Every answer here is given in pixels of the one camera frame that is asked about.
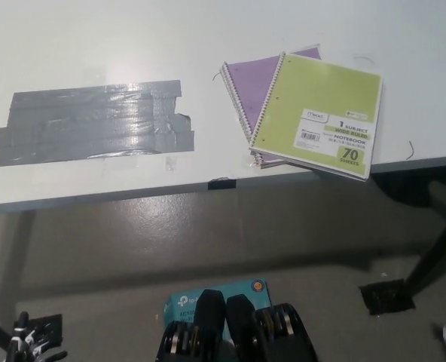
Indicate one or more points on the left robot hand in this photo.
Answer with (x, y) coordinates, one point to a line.
(27, 347)

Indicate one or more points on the green spiral Mead notebook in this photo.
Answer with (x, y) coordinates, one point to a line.
(321, 94)

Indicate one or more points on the purple spiral notebook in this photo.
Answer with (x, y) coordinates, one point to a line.
(249, 90)

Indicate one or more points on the black robot torso blocks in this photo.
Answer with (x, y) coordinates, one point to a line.
(242, 332)

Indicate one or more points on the dark object under table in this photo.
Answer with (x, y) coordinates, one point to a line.
(407, 188)

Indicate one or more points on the teal TP-Link box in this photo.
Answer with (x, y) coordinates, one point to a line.
(181, 301)

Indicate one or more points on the small black tape strip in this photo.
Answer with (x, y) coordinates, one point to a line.
(222, 184)

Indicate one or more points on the grey duct tape patch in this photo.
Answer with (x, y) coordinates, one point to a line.
(95, 120)

